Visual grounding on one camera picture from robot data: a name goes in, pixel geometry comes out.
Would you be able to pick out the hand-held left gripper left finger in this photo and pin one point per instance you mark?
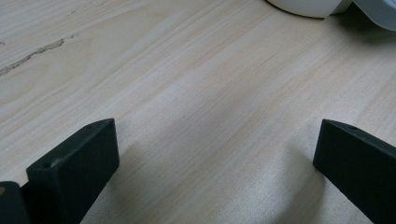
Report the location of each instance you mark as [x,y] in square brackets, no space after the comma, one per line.
[74,168]

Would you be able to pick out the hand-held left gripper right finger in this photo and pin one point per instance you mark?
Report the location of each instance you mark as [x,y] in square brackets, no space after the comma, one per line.
[358,165]

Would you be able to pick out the white pedal trash can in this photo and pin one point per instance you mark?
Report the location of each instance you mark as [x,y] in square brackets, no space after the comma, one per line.
[308,7]

